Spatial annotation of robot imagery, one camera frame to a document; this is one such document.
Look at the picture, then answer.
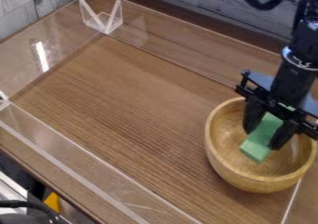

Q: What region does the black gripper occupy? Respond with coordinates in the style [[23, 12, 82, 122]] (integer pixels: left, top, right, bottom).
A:
[[235, 46, 318, 151]]

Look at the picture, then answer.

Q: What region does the green rectangular block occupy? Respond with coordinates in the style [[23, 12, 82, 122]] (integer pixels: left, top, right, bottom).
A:
[[239, 112, 283, 164]]

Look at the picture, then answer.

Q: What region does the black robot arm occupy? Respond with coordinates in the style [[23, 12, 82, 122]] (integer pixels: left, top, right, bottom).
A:
[[236, 0, 318, 150]]

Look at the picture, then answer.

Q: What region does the brown wooden bowl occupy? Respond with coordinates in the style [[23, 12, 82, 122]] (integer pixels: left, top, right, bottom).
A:
[[204, 97, 318, 193]]

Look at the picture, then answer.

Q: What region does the black device with yellow label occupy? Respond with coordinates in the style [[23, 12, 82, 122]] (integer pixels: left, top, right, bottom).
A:
[[26, 191, 86, 224]]

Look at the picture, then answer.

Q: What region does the clear acrylic front wall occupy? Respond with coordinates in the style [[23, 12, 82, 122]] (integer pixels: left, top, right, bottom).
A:
[[0, 92, 200, 224]]

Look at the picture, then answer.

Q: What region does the clear acrylic corner bracket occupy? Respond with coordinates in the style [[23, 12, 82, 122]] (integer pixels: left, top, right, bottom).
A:
[[78, 0, 122, 34]]

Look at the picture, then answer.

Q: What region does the black cable lower left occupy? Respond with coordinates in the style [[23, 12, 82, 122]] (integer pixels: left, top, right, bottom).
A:
[[0, 199, 60, 224]]

